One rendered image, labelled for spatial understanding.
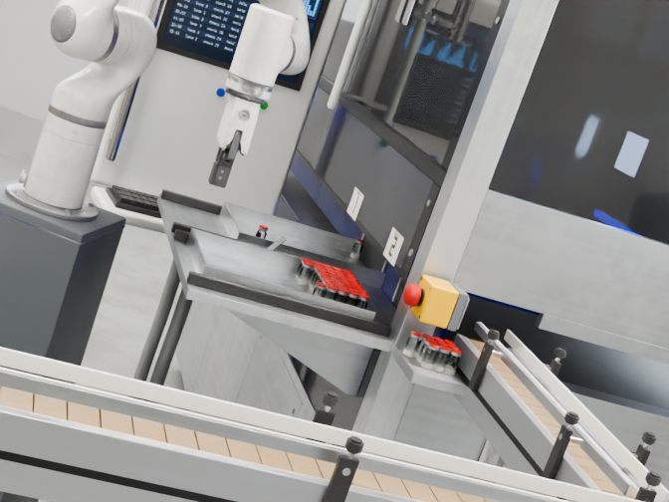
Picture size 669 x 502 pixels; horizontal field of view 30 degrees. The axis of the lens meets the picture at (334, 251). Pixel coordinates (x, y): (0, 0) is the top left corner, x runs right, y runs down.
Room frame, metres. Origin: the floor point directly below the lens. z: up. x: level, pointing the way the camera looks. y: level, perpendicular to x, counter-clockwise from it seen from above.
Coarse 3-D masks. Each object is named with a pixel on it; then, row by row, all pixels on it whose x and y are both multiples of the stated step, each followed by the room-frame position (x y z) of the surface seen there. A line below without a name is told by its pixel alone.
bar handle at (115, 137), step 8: (160, 0) 2.98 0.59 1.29; (152, 8) 2.98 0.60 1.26; (160, 8) 2.99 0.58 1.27; (152, 16) 2.98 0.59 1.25; (136, 80) 2.98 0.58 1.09; (128, 88) 2.98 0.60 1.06; (136, 88) 2.99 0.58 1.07; (128, 96) 2.98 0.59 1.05; (128, 104) 2.98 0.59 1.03; (120, 112) 2.98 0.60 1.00; (128, 112) 2.99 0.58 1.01; (120, 120) 2.98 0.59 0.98; (120, 128) 2.98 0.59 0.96; (112, 136) 2.99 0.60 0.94; (120, 136) 2.99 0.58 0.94; (112, 144) 2.98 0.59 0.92; (112, 152) 2.98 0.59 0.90; (112, 160) 2.99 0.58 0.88
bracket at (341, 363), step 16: (256, 320) 2.27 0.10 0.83; (272, 336) 2.29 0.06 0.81; (288, 336) 2.29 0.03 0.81; (304, 336) 2.30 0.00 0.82; (320, 336) 2.31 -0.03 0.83; (288, 352) 2.30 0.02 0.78; (304, 352) 2.31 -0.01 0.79; (320, 352) 2.31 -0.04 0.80; (336, 352) 2.32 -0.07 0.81; (352, 352) 2.33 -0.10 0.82; (368, 352) 2.34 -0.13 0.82; (320, 368) 2.32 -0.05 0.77; (336, 368) 2.33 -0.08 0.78; (352, 368) 2.34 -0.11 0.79; (336, 384) 2.33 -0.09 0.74; (352, 384) 2.34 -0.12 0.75
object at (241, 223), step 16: (224, 208) 2.78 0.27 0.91; (240, 208) 2.82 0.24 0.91; (224, 224) 2.73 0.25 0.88; (240, 224) 2.78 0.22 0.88; (256, 224) 2.83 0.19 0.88; (272, 224) 2.84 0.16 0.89; (288, 224) 2.85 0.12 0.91; (256, 240) 2.57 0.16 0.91; (272, 240) 2.74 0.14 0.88; (288, 240) 2.79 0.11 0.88; (304, 240) 2.85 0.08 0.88; (320, 240) 2.88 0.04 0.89; (336, 240) 2.89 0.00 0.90; (352, 240) 2.90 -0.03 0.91; (304, 256) 2.60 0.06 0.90; (320, 256) 2.61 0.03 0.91; (336, 256) 2.81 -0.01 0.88; (352, 272) 2.64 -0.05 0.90; (368, 272) 2.65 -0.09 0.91
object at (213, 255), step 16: (192, 240) 2.40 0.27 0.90; (208, 240) 2.46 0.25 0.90; (224, 240) 2.47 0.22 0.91; (192, 256) 2.34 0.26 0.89; (208, 256) 2.41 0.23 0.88; (224, 256) 2.45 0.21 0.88; (240, 256) 2.48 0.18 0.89; (256, 256) 2.49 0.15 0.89; (272, 256) 2.50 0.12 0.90; (288, 256) 2.51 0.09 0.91; (208, 272) 2.20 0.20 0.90; (224, 272) 2.21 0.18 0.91; (240, 272) 2.37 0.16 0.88; (256, 272) 2.41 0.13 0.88; (272, 272) 2.46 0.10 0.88; (288, 272) 2.50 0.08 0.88; (256, 288) 2.23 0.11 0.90; (272, 288) 2.24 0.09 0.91; (288, 288) 2.25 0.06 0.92; (304, 288) 2.42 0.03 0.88; (320, 304) 2.27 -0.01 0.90; (336, 304) 2.28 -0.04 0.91
